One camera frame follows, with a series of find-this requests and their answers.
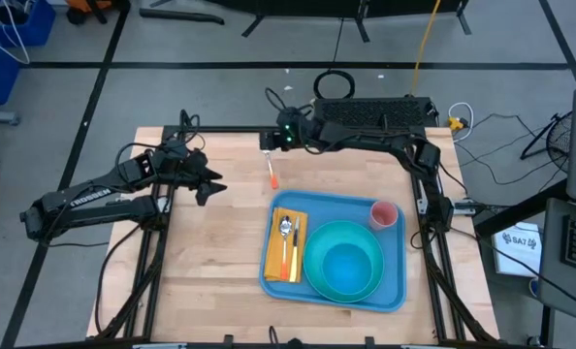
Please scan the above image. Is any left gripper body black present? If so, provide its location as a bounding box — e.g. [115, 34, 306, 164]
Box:
[171, 148, 209, 191]

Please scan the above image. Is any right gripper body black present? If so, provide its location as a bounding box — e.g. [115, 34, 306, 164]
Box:
[275, 107, 318, 149]

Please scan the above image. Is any fork with orange handle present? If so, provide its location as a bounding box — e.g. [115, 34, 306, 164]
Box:
[262, 149, 280, 191]

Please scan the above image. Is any blue plastic tray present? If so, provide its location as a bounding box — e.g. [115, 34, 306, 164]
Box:
[258, 188, 408, 314]

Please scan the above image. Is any spoon with orange handle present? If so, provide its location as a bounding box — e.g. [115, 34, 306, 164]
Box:
[278, 215, 293, 282]

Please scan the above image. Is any mustard yellow cloth napkin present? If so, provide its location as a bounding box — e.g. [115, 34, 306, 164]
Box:
[263, 206, 309, 283]

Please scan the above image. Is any knife with yellow handle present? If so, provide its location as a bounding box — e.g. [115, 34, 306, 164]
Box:
[288, 216, 302, 284]

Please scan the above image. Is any pink plastic cup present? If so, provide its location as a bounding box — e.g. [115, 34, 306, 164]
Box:
[368, 200, 400, 232]

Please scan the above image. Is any teal plastic plate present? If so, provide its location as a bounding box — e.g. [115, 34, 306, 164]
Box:
[302, 220, 386, 304]

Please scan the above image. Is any teal blue plastic bowl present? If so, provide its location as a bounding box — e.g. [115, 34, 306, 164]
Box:
[321, 241, 374, 297]

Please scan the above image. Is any black perforated computer case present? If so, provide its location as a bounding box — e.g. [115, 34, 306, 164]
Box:
[312, 96, 437, 130]

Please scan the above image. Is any black partition panel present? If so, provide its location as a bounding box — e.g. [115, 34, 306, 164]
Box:
[205, 0, 363, 39]
[355, 0, 473, 44]

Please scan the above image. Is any long black bar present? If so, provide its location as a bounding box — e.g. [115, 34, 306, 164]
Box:
[139, 7, 225, 26]

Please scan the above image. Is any silver metal clamp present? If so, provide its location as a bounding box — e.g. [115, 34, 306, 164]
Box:
[452, 198, 479, 217]

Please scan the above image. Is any orange and black equipment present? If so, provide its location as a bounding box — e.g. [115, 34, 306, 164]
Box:
[66, 0, 132, 25]

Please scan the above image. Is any black desk leg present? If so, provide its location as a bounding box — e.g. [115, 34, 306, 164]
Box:
[474, 178, 570, 238]

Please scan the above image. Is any white label sheet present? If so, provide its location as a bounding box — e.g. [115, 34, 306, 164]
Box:
[491, 221, 544, 278]

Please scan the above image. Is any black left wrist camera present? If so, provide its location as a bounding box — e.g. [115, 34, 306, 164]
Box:
[160, 139, 192, 159]

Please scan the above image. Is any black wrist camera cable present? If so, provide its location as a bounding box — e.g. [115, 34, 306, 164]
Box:
[178, 109, 203, 146]

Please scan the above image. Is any black aluminium rig frame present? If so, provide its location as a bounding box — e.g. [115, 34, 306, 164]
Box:
[92, 124, 501, 346]

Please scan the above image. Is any coiled black cable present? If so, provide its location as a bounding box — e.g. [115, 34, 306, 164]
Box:
[312, 70, 356, 101]

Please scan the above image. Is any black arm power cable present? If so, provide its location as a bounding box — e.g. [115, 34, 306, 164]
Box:
[93, 222, 143, 335]

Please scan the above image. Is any yellow hanging cable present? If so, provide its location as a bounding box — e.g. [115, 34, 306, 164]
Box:
[410, 0, 442, 98]

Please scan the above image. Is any white power cable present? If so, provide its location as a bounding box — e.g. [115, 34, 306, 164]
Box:
[447, 101, 475, 143]

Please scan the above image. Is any black floor cable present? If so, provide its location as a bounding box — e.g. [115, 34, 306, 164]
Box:
[455, 113, 560, 186]

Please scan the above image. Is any thin white cable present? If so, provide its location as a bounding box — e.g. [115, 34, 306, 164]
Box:
[0, 0, 31, 66]

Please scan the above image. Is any black wire fan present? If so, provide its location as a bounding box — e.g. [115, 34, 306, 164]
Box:
[520, 110, 576, 175]

